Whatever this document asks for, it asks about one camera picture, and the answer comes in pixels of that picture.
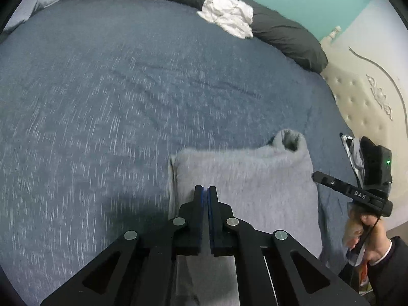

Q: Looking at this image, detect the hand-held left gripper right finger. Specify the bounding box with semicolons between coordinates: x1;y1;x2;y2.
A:
207;185;370;306

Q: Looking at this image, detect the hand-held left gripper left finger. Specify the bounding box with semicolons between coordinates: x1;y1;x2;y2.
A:
40;185;205;306

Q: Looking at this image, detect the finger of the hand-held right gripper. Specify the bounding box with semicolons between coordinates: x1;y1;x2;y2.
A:
312;171;355;200

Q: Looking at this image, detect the grey fleece garment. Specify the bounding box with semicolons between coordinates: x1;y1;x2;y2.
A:
168;129;322;306

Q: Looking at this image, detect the person's right forearm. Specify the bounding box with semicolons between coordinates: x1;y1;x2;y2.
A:
338;236;408;306

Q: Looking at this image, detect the person's right hand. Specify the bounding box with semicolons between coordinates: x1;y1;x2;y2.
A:
343;209;388;266

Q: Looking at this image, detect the striped folded garment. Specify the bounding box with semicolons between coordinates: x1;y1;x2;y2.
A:
339;132;364;185

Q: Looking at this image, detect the cream tufted headboard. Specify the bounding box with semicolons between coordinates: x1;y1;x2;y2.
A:
320;25;408;230

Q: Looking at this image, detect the bed with blue sheet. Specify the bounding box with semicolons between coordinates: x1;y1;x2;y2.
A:
0;0;361;306

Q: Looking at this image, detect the white crumpled garment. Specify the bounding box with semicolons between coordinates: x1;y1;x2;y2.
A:
197;0;254;39

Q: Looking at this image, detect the light grey duvet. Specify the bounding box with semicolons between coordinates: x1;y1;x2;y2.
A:
3;0;64;34

